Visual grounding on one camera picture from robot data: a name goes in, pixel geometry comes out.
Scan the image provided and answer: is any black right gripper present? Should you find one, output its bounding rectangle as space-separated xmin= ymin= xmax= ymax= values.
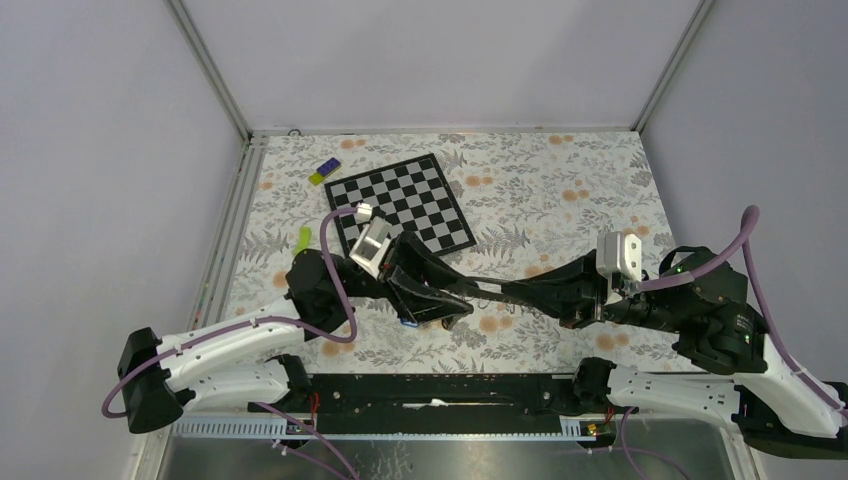
xmin=496 ymin=243 xmax=685 ymax=330

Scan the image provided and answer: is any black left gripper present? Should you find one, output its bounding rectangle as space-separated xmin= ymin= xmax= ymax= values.
xmin=339 ymin=235 xmax=480 ymax=324

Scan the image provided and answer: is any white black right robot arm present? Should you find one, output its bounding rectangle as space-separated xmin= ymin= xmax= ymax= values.
xmin=502 ymin=247 xmax=847 ymax=460

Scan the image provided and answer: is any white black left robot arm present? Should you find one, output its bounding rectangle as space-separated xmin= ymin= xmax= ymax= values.
xmin=101 ymin=232 xmax=478 ymax=434

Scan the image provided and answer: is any black grey chessboard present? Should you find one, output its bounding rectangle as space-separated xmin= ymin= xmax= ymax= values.
xmin=325 ymin=153 xmax=477 ymax=256

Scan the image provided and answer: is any floral table mat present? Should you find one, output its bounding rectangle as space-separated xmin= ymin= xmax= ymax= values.
xmin=224 ymin=132 xmax=691 ymax=373

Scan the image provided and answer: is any green arch toy block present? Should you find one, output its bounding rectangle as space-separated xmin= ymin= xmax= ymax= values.
xmin=293 ymin=226 xmax=312 ymax=256

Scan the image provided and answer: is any purple yellow toy brick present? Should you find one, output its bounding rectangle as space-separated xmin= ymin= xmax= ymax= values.
xmin=309 ymin=157 xmax=341 ymax=185

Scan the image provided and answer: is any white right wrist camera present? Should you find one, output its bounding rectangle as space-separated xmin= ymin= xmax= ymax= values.
xmin=595 ymin=231 xmax=642 ymax=281

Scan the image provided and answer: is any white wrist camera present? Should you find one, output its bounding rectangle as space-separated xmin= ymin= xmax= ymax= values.
xmin=348 ymin=203 xmax=391 ymax=279
xmin=595 ymin=231 xmax=642 ymax=281

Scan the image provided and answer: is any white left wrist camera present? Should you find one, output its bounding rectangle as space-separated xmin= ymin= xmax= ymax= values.
xmin=348 ymin=203 xmax=391 ymax=279

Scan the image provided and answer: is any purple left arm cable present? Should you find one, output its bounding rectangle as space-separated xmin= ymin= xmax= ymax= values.
xmin=100 ymin=206 xmax=362 ymax=420

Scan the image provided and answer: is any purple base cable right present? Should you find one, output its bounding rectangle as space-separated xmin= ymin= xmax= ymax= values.
xmin=582 ymin=404 xmax=690 ymax=480

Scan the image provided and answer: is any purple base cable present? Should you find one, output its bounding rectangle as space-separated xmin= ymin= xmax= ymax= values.
xmin=251 ymin=404 xmax=362 ymax=480
xmin=582 ymin=404 xmax=690 ymax=480

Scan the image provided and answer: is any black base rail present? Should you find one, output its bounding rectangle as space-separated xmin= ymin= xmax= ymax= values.
xmin=272 ymin=373 xmax=607 ymax=435

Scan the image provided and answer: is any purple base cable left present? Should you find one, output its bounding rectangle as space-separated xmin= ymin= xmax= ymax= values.
xmin=251 ymin=404 xmax=362 ymax=480

